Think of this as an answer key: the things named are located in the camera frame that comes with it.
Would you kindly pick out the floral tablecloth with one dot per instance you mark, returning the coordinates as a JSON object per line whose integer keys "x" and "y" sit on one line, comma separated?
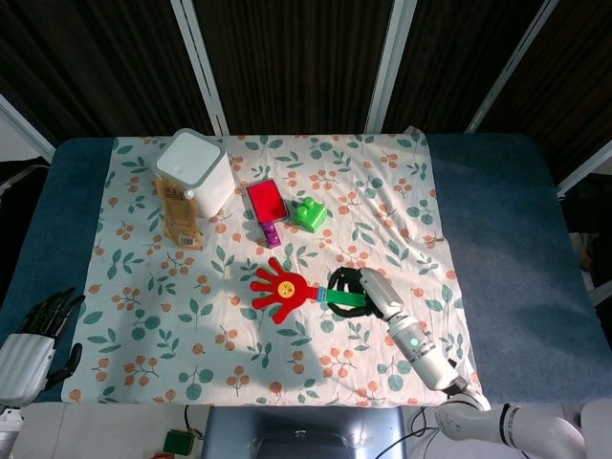
{"x": 191, "y": 311}

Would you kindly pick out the white frame post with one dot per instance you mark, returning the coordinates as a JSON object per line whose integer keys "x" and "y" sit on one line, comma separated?
{"x": 26, "y": 126}
{"x": 585, "y": 167}
{"x": 389, "y": 67}
{"x": 201, "y": 67}
{"x": 511, "y": 67}

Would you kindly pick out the white bin grey lid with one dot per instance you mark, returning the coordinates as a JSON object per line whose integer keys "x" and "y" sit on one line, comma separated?
{"x": 193, "y": 167}

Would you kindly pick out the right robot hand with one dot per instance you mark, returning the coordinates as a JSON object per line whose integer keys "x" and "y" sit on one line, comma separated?
{"x": 380, "y": 291}

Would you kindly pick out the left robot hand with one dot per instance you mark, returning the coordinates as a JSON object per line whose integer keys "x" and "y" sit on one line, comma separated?
{"x": 26, "y": 363}

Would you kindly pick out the purple toy block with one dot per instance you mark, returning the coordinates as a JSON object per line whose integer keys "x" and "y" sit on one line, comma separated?
{"x": 271, "y": 235}

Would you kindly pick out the red flat box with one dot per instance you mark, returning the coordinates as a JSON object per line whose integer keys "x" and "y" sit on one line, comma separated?
{"x": 265, "y": 201}

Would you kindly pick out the green toy block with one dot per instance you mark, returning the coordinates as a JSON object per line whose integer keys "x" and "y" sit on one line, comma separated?
{"x": 311, "y": 216}

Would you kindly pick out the blue table cover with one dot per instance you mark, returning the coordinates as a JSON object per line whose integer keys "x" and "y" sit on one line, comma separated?
{"x": 502, "y": 239}

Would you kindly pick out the brown spout pouch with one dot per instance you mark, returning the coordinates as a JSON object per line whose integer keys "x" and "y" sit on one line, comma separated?
{"x": 179, "y": 215}

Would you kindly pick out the green button box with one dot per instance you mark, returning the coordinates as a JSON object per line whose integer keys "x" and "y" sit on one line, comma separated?
{"x": 178, "y": 442}

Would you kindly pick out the grey robot torso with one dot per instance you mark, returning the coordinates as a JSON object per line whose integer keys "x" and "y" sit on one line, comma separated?
{"x": 306, "y": 432}

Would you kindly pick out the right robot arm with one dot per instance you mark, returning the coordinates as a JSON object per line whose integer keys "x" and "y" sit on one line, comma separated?
{"x": 421, "y": 351}

